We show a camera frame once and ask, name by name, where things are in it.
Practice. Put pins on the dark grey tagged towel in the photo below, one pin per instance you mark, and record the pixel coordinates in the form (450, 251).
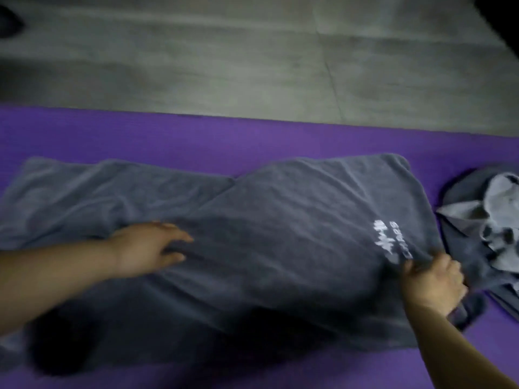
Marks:
(284, 222)

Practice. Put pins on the person's left hand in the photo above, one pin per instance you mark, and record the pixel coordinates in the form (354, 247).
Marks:
(142, 249)

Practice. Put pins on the person's right forearm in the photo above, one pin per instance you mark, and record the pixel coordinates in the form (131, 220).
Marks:
(450, 352)

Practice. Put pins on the person's right hand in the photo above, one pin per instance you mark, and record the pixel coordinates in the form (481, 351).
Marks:
(436, 287)

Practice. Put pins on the whitish grey towel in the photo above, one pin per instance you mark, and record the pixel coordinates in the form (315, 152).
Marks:
(502, 206)

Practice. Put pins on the person's left forearm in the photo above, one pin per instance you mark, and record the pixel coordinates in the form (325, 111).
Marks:
(48, 283)

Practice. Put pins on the purple yoga mat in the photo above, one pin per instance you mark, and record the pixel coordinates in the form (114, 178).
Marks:
(162, 137)

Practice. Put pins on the black equipment foot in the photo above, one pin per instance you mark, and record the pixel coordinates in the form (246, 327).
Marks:
(10, 22)

